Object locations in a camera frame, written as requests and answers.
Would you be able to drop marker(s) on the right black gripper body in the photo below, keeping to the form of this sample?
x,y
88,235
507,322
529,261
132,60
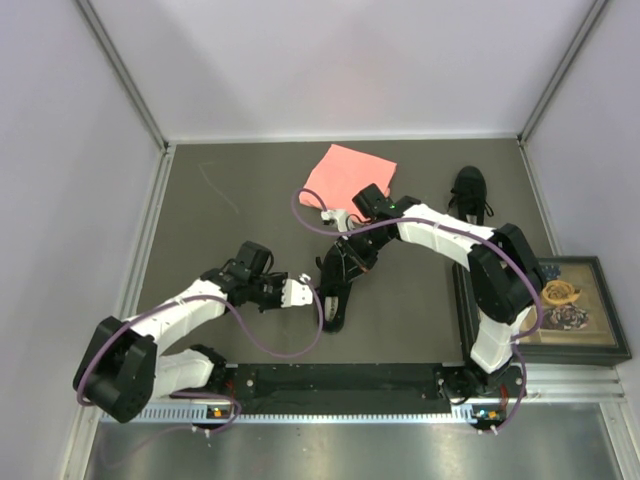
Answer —
x,y
363,247

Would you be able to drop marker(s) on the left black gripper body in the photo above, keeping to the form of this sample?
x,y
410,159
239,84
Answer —
x,y
267,291

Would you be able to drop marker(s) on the black sneaker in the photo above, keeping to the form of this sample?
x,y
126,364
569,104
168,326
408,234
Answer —
x,y
337,272
469,196

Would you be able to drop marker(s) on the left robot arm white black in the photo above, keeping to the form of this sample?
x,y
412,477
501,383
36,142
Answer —
x,y
147,336

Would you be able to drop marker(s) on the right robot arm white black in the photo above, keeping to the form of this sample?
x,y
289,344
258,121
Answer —
x,y
506,278

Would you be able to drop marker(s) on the pink folded cloth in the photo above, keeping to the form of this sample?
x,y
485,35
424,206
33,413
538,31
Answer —
x,y
342,173

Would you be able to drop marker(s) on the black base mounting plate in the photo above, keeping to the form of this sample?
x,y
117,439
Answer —
x,y
351,389

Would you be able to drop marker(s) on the dark framed compartment box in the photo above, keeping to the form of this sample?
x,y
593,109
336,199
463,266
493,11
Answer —
x,y
580,324

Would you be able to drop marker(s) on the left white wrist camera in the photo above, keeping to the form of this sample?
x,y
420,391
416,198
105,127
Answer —
x,y
297,292

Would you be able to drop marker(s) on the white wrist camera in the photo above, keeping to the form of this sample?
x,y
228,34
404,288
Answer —
x,y
338,218
297,292

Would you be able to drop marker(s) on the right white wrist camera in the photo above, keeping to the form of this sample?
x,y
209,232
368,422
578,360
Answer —
x,y
338,218

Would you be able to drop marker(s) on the aluminium frame rail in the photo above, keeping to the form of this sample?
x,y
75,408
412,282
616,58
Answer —
x,y
123,391

